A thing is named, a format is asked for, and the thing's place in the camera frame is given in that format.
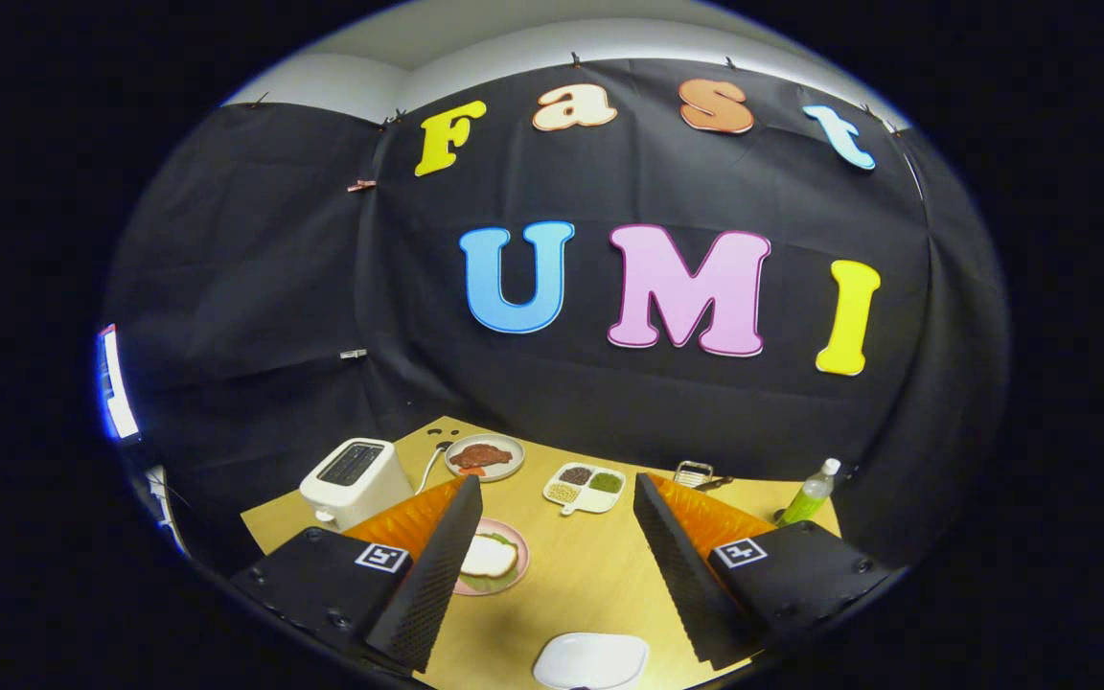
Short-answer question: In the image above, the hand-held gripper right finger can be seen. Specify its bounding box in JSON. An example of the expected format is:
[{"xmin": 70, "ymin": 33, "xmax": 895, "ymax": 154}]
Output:
[{"xmin": 632, "ymin": 471, "xmax": 895, "ymax": 672}]

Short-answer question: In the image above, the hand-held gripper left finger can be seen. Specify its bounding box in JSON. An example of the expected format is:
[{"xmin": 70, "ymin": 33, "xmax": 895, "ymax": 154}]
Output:
[{"xmin": 229, "ymin": 474, "xmax": 484, "ymax": 675}]

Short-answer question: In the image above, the toasted bread slice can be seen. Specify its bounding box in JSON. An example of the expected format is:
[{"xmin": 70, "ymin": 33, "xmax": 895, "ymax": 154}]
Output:
[{"xmin": 459, "ymin": 533, "xmax": 519, "ymax": 579}]

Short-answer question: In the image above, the green lettuce leaf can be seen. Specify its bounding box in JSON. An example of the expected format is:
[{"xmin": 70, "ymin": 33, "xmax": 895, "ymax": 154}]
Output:
[{"xmin": 461, "ymin": 537, "xmax": 521, "ymax": 590}]

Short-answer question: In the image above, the pink plate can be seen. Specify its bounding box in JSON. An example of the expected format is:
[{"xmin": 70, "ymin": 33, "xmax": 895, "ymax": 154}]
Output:
[{"xmin": 453, "ymin": 518, "xmax": 531, "ymax": 597}]

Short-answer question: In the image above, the white toaster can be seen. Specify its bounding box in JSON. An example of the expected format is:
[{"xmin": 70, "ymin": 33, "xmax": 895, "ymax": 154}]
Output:
[{"xmin": 299, "ymin": 438, "xmax": 414, "ymax": 533}]

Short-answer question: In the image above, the white divided dish with grains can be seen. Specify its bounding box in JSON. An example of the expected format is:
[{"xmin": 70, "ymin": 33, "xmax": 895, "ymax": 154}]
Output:
[{"xmin": 542, "ymin": 462, "xmax": 628, "ymax": 517}]

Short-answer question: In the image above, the white plate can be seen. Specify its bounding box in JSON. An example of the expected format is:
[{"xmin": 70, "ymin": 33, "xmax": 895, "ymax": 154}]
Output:
[{"xmin": 532, "ymin": 632, "xmax": 650, "ymax": 690}]

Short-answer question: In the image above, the brown meat piece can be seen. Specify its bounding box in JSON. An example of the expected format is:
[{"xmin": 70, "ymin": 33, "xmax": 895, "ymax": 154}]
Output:
[{"xmin": 449, "ymin": 443, "xmax": 513, "ymax": 476}]

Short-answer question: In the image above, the grey plate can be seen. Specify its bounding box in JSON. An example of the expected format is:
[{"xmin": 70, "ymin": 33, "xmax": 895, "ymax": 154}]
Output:
[{"xmin": 444, "ymin": 433, "xmax": 526, "ymax": 482}]

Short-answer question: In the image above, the green drink bottle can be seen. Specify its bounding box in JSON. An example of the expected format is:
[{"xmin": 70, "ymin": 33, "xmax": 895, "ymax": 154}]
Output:
[{"xmin": 775, "ymin": 458, "xmax": 842, "ymax": 527}]

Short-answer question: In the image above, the white stand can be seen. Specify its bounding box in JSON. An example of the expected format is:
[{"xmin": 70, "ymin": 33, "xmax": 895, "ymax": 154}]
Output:
[{"xmin": 145, "ymin": 467, "xmax": 187, "ymax": 555}]

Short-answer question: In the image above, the black backdrop cloth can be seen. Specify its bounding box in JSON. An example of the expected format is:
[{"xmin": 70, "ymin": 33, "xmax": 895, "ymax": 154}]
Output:
[{"xmin": 102, "ymin": 57, "xmax": 1010, "ymax": 571}]

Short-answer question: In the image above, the lit monitor screen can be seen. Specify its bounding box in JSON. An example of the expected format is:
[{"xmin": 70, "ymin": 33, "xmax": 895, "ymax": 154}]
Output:
[{"xmin": 97, "ymin": 324, "xmax": 141, "ymax": 442}]

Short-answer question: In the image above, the metal wire rack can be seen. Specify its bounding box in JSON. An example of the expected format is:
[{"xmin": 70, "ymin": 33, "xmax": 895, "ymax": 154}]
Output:
[{"xmin": 674, "ymin": 460, "xmax": 733, "ymax": 492}]

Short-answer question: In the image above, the white toaster cable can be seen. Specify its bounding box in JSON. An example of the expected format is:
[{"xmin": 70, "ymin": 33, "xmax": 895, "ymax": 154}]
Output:
[{"xmin": 415, "ymin": 443, "xmax": 452, "ymax": 495}]

